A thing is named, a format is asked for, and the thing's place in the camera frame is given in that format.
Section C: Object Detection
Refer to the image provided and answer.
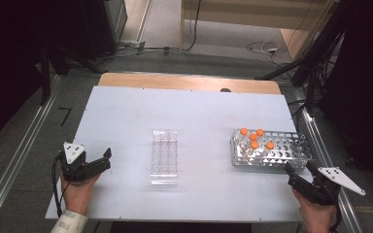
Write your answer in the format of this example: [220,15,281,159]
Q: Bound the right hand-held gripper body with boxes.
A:
[288,166,367,207]

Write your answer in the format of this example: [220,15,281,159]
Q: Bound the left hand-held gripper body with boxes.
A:
[60,141,93,183]

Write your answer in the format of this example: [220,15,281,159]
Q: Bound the clear rack with tubes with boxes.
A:
[229,128,315,171]

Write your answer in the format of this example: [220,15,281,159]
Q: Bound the clear plastic tube rack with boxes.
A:
[149,129,179,186]

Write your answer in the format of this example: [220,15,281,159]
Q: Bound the person's left hand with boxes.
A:
[59,172,102,216]

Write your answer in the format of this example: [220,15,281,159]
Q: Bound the person's right hand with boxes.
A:
[290,187,338,233]

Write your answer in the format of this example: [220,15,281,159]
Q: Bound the black tripod stand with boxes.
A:
[38,41,105,107]

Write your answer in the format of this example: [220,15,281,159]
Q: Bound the black curtain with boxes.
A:
[0,0,83,153]
[317,0,373,199]

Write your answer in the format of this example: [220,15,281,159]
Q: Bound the grey power strip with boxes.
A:
[119,40,147,54]

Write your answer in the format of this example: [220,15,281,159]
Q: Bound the black cabinet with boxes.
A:
[77,0,128,61]

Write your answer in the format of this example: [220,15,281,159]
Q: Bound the metal floor rail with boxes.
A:
[0,75,63,233]
[291,86,364,233]

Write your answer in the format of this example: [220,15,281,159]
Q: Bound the left hand-held gripper black cable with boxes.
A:
[51,150,66,217]

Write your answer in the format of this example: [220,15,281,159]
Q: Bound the hand-held gripper black cable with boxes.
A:
[51,150,66,217]
[327,203,343,233]

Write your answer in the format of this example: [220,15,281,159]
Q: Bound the right hand-held gripper black cable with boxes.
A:
[327,203,343,233]

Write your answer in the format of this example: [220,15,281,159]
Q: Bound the black stand with cables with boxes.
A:
[255,0,348,115]

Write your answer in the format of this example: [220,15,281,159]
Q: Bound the grey floor cables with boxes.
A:
[93,44,183,63]

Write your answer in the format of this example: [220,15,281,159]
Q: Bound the white floor cable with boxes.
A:
[246,40,285,66]

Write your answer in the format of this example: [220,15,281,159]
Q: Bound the black hanging cable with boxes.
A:
[183,0,203,52]

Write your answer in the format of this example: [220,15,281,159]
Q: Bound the light wooden frame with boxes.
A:
[179,0,342,61]

